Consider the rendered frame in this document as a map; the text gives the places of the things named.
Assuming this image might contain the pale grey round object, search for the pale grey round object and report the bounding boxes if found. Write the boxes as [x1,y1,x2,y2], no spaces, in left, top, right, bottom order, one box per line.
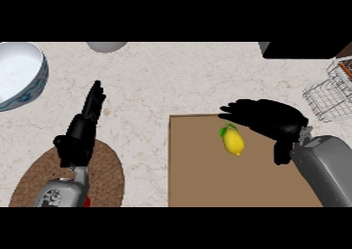
[84,42,128,53]

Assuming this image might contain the brown round woven placemat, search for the brown round woven placemat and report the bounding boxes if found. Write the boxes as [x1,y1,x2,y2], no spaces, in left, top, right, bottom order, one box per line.
[9,139,125,208]

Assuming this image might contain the white wire tiered basket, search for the white wire tiered basket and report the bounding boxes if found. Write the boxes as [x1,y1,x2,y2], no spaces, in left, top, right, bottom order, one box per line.
[301,53,352,124]

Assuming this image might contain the brown flat tray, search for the brown flat tray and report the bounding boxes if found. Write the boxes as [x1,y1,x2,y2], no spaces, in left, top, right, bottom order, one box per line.
[168,113,325,208]

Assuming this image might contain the white bowl with blue pattern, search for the white bowl with blue pattern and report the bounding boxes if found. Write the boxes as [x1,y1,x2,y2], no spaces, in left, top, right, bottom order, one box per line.
[0,42,50,114]

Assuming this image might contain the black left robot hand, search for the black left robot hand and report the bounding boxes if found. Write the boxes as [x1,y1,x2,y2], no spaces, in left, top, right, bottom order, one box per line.
[52,80,108,169]

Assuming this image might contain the yellow lemon with green leaves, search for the yellow lemon with green leaves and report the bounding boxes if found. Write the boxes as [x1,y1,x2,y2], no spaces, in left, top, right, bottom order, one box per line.
[219,123,245,158]

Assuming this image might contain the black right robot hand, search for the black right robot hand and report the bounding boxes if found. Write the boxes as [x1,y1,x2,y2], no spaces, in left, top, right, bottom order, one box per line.
[217,98,310,166]

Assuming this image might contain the black appliance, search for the black appliance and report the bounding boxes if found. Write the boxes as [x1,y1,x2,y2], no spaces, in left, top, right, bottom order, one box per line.
[257,42,352,60]

